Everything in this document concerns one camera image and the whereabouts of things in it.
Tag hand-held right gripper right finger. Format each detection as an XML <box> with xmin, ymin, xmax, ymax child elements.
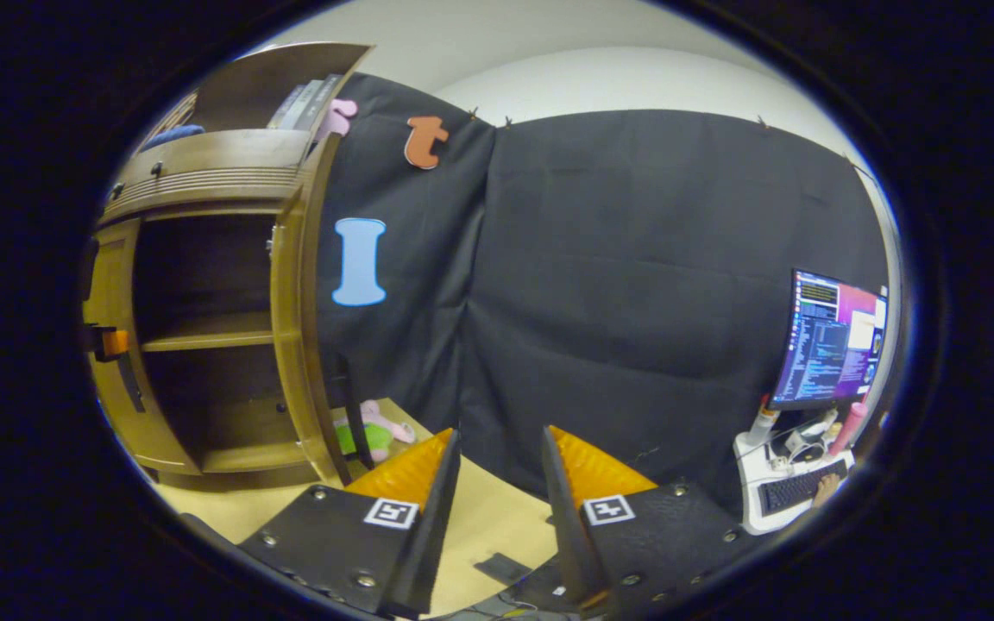
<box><xmin>540</xmin><ymin>424</ymin><xmax>765</xmax><ymax>621</ymax></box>

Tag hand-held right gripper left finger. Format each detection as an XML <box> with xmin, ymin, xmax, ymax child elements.
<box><xmin>236</xmin><ymin>427</ymin><xmax>463</xmax><ymax>620</ymax></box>

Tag wooden cabinet door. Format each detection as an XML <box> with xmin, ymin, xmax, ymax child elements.
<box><xmin>83</xmin><ymin>216</ymin><xmax>203</xmax><ymax>477</ymax></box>
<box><xmin>271</xmin><ymin>134</ymin><xmax>374</xmax><ymax>488</ymax></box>

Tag wooden double-door shoe cabinet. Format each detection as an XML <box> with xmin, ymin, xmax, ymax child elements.
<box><xmin>96</xmin><ymin>41</ymin><xmax>374</xmax><ymax>488</ymax></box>

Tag black flat pad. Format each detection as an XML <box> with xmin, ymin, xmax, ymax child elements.
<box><xmin>474</xmin><ymin>552</ymin><xmax>534</xmax><ymax>586</ymax></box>

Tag pink and green plush toy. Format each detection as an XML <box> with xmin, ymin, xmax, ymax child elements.
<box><xmin>333</xmin><ymin>399</ymin><xmax>417</xmax><ymax>462</ymax></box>

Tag white desk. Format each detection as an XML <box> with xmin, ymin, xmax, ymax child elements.
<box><xmin>733</xmin><ymin>410</ymin><xmax>860</xmax><ymax>536</ymax></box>

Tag blue cushion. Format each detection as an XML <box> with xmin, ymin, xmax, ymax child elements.
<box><xmin>142</xmin><ymin>125</ymin><xmax>204</xmax><ymax>152</ymax></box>

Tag white bottle with orange cap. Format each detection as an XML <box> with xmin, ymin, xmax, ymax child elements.
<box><xmin>747</xmin><ymin>395</ymin><xmax>781</xmax><ymax>448</ymax></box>

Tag wooden drawer with black knob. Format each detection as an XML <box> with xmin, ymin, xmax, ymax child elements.
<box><xmin>109</xmin><ymin>129</ymin><xmax>312</xmax><ymax>195</ymax></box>

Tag black keyboard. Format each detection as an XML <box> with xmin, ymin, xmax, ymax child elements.
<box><xmin>756</xmin><ymin>459</ymin><xmax>849</xmax><ymax>517</ymax></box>

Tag tan thin book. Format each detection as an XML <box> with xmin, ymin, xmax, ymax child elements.
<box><xmin>160</xmin><ymin>91</ymin><xmax>198</xmax><ymax>130</ymax></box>

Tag black backdrop cloth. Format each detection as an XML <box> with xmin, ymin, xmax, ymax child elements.
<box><xmin>311</xmin><ymin>73</ymin><xmax>890</xmax><ymax>518</ymax></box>

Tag dark blue book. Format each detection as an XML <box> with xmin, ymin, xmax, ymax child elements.
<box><xmin>268</xmin><ymin>84</ymin><xmax>308</xmax><ymax>130</ymax></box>

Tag pink bottle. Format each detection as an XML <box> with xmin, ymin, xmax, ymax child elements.
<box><xmin>829</xmin><ymin>401</ymin><xmax>869</xmax><ymax>456</ymax></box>

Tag computer monitor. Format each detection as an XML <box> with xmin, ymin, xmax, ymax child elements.
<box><xmin>767</xmin><ymin>268</ymin><xmax>889</xmax><ymax>411</ymax></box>

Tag white cables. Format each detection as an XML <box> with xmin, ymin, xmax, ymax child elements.
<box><xmin>771</xmin><ymin>410</ymin><xmax>840</xmax><ymax>471</ymax></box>

